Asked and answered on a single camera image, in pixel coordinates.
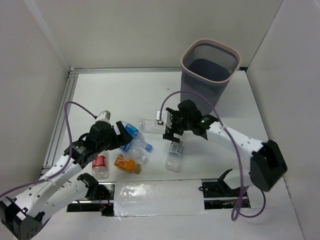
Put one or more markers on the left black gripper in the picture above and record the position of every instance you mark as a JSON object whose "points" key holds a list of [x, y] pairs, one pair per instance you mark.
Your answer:
{"points": [[122, 132]]}

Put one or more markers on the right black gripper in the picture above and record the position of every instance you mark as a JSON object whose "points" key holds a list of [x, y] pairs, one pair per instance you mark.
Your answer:
{"points": [[169, 135]]}

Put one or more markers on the clear unlabelled plastic bottle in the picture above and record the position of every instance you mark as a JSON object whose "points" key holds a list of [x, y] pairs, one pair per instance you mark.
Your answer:
{"points": [[151, 126]]}

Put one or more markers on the orange juice bottle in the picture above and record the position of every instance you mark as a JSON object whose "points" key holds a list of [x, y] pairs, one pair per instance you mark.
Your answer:
{"points": [[127, 165]]}

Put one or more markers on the clear bottle white blue label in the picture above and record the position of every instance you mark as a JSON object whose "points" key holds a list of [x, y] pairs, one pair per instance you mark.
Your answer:
{"points": [[173, 159]]}

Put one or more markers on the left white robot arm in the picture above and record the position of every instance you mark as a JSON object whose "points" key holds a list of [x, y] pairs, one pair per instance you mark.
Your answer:
{"points": [[26, 214]]}

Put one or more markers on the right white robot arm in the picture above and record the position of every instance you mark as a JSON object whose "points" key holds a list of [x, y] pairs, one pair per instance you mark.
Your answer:
{"points": [[262, 163]]}

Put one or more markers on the grey mesh waste bin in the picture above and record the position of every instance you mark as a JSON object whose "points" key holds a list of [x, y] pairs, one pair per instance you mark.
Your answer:
{"points": [[207, 68]]}

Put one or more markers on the blue label bottle white cap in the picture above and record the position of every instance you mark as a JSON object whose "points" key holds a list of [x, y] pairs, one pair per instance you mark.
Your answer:
{"points": [[134, 152]]}

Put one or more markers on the red label water bottle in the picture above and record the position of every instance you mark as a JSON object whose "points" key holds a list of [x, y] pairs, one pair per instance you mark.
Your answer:
{"points": [[100, 167]]}

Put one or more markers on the clear tape sheet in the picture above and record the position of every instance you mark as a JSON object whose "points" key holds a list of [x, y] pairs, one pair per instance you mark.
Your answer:
{"points": [[158, 198]]}

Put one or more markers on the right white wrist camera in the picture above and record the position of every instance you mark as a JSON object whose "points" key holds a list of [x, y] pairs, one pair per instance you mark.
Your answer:
{"points": [[160, 117]]}

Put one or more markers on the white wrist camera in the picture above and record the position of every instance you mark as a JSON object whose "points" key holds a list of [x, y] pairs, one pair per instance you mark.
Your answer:
{"points": [[160, 117], [104, 116]]}

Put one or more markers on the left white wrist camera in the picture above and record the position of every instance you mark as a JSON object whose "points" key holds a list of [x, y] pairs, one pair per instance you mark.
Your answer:
{"points": [[104, 116]]}

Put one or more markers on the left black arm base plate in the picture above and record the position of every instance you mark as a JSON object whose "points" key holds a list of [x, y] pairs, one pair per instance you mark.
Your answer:
{"points": [[98, 200]]}

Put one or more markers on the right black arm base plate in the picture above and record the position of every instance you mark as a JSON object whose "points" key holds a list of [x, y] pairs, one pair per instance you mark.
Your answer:
{"points": [[218, 195]]}

